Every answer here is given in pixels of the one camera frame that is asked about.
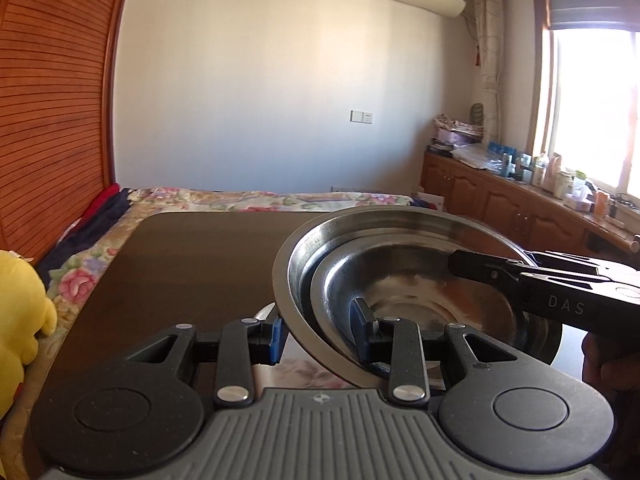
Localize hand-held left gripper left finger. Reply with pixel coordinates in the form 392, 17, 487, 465
127, 316, 290, 407

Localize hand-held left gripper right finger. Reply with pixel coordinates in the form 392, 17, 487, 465
350, 297, 518, 407

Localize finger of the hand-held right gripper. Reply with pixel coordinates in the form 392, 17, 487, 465
506, 251, 640, 281
447, 249, 531, 296

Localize white floral square plate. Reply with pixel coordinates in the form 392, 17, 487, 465
252, 305, 451, 391

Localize medium steel bowl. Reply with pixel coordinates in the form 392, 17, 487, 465
310, 237, 533, 366

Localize large steel bowl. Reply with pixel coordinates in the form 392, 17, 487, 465
272, 206, 563, 390

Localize person's right hand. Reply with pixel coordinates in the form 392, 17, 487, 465
581, 332, 640, 396

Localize wooden cabinet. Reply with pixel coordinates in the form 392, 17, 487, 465
420, 151, 640, 261

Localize white paper box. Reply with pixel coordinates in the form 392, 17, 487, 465
416, 189, 446, 211

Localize clear plastic bags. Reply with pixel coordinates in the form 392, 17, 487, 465
452, 142, 503, 171

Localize wooden framed window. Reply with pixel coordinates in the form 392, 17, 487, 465
530, 0, 640, 201

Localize floral bedspread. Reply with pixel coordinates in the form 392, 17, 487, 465
37, 187, 413, 351

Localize patterned beige curtain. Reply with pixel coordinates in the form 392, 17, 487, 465
470, 0, 505, 146

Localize navy cloth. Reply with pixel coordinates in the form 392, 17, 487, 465
40, 187, 133, 271

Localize red cloth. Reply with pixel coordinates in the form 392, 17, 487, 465
82, 183, 121, 221

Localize yellow plush toy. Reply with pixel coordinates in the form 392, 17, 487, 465
0, 249, 58, 421

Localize grey roller blind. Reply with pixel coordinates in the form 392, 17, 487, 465
542, 0, 640, 31

